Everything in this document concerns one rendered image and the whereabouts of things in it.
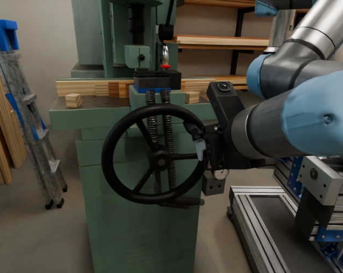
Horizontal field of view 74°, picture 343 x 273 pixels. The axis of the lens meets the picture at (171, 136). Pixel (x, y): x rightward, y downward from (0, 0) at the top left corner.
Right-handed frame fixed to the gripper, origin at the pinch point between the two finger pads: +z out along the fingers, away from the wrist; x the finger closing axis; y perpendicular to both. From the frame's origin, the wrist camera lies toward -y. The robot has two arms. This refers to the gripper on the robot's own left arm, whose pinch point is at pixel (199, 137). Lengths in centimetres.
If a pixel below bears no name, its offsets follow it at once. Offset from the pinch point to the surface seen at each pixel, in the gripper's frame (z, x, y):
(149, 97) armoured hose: 7.7, -9.1, -12.2
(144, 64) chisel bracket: 24.0, -6.1, -28.8
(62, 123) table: 21.8, -32.6, -9.9
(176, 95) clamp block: 8.9, -1.2, -13.0
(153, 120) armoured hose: 10.5, -8.2, -6.7
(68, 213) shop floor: 122, -50, 31
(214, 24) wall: 217, 136, -173
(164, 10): 34, 7, -56
